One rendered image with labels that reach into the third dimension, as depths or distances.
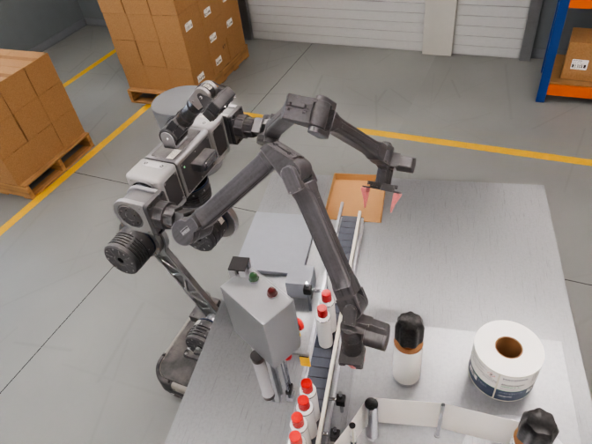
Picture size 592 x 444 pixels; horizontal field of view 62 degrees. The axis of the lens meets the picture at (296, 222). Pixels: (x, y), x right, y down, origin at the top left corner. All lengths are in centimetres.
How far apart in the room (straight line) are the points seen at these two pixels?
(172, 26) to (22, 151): 166
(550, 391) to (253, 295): 102
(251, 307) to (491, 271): 120
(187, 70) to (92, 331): 268
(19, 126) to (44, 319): 169
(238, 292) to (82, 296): 242
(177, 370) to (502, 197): 177
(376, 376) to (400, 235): 72
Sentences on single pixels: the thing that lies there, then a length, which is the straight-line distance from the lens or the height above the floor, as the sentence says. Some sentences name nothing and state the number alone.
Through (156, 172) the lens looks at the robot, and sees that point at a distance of 158.
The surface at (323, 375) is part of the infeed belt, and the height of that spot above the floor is 88.
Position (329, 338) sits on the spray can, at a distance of 175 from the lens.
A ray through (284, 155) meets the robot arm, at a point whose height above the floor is 168.
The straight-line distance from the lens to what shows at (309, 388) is 150.
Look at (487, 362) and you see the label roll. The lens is 164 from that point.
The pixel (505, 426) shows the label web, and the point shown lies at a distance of 156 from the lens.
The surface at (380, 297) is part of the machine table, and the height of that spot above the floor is 83.
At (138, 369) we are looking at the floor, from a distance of 304.
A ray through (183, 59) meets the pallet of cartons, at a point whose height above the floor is 49.
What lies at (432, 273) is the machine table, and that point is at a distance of 209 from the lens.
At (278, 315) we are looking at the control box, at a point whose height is 146.
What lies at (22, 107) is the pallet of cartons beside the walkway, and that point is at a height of 65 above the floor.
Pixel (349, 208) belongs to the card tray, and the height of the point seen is 83.
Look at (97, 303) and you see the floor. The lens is 347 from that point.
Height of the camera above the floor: 239
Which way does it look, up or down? 42 degrees down
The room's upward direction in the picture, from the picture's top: 8 degrees counter-clockwise
